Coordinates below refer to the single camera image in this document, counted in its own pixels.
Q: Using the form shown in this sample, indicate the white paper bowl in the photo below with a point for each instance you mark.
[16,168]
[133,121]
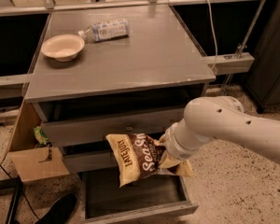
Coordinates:
[63,48]

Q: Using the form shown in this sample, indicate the clear plastic water bottle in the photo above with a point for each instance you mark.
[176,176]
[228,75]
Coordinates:
[105,30]

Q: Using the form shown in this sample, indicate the grey drawer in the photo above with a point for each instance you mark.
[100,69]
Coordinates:
[156,196]
[71,132]
[87,157]

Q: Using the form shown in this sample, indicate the grey top drawer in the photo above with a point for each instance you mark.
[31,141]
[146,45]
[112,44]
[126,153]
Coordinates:
[71,132]

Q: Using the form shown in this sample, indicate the black shoe sole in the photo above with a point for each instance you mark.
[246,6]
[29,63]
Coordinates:
[60,211]

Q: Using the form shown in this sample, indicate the grey drawer cabinet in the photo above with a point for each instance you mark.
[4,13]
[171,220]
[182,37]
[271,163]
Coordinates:
[156,65]

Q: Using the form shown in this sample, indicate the brown cardboard box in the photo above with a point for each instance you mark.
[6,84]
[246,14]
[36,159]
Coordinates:
[32,163]

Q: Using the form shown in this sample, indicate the grey bottom drawer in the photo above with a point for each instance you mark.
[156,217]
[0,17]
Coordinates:
[156,196]

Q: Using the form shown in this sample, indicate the dark cabinet at right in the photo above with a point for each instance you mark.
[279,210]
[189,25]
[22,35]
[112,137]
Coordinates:
[263,78]

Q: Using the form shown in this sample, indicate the grey middle drawer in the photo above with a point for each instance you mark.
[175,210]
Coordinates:
[87,157]

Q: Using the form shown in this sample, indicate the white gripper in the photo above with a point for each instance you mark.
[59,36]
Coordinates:
[172,142]

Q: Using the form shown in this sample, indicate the small green snack bag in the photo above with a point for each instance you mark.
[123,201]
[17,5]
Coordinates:
[40,136]

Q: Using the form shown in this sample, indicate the brown SeaSalt chip bag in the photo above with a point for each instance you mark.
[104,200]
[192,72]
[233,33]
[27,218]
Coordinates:
[138,157]

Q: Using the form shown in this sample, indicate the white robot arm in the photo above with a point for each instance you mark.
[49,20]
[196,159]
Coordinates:
[208,118]

